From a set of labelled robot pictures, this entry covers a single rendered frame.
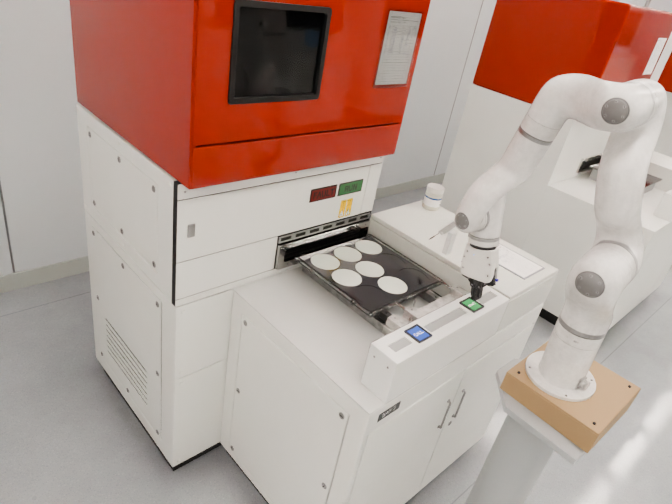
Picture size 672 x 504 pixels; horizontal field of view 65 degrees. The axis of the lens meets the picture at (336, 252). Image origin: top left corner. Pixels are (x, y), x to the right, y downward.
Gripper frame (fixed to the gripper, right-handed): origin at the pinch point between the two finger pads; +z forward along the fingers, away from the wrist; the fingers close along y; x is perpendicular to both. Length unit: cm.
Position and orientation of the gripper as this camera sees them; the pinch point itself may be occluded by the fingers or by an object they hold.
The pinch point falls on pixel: (476, 292)
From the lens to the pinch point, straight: 162.1
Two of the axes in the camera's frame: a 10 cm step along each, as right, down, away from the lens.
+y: 6.9, 2.8, -6.7
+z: -0.3, 9.3, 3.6
